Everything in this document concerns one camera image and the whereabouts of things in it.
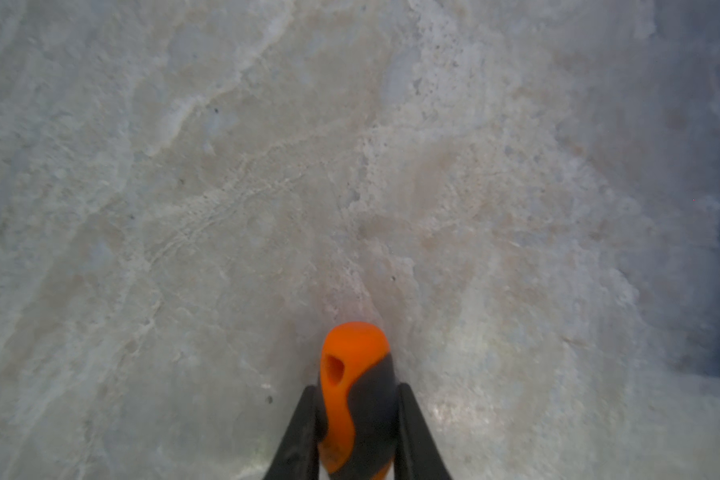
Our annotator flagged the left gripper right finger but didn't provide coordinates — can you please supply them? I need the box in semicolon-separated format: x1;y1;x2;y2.
394;383;452;480

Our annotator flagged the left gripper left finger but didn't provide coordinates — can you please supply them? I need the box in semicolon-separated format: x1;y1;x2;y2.
263;385;320;480

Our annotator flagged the orange black handled screwdriver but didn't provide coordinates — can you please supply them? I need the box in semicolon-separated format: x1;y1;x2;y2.
317;321;397;479

